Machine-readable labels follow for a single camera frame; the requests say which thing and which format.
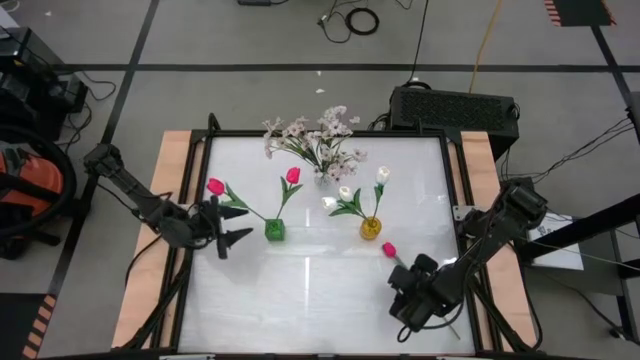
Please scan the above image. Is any red artificial tulip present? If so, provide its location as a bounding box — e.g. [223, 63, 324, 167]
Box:
[382, 241, 462, 341]
[206, 177, 271, 226]
[274, 166, 305, 224]

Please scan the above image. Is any thin black cable bundle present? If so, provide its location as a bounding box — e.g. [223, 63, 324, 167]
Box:
[542, 117, 640, 179]

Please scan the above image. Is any yellow hanging cable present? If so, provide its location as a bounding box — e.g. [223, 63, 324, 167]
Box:
[468, 0, 505, 94]

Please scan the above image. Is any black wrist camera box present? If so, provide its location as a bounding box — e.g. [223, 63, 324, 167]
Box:
[388, 264, 416, 292]

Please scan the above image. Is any hazard striped black mat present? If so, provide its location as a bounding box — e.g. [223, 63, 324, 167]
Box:
[543, 0, 617, 28]
[0, 293, 57, 360]

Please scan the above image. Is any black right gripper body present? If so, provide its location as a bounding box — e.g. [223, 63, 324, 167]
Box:
[388, 253, 454, 332]

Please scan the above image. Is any green square glass vase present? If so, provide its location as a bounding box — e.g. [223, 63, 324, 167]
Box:
[263, 218, 287, 243]

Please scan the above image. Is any black equipment stack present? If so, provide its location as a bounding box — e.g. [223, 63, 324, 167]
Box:
[0, 27, 90, 144]

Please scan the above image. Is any clear glass vase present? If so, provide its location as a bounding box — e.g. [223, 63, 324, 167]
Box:
[313, 167, 335, 189]

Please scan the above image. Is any yellow glass vase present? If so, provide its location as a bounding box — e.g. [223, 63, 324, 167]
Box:
[359, 215, 383, 242]

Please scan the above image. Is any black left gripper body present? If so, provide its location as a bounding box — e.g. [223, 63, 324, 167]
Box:
[192, 194, 230, 261]

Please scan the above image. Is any black computer case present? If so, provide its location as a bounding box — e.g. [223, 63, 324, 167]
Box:
[388, 85, 521, 161]

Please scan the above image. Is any coiled black cable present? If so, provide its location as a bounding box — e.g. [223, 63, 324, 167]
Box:
[344, 6, 381, 37]

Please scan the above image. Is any orange black vacuum cleaner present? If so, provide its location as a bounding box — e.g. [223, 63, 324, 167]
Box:
[0, 123, 79, 239]

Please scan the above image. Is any black table frame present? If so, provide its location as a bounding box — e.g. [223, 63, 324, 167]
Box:
[122, 113, 544, 360]

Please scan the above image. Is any white paper sheet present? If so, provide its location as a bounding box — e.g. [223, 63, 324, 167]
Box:
[524, 212, 585, 272]

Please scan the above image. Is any black metal stand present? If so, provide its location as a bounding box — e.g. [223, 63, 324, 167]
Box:
[517, 192, 640, 346]

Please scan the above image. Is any black hanging cable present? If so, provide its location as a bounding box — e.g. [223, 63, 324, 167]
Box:
[407, 0, 431, 84]

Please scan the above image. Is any black cable with plug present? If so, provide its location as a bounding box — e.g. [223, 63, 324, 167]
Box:
[316, 0, 351, 45]

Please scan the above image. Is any white blossom flower bunch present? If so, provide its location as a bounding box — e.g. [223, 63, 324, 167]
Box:
[262, 115, 326, 176]
[319, 147, 369, 184]
[312, 104, 362, 174]

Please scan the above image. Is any wooden side board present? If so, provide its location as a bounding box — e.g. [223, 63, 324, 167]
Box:
[110, 130, 201, 350]
[447, 130, 539, 351]

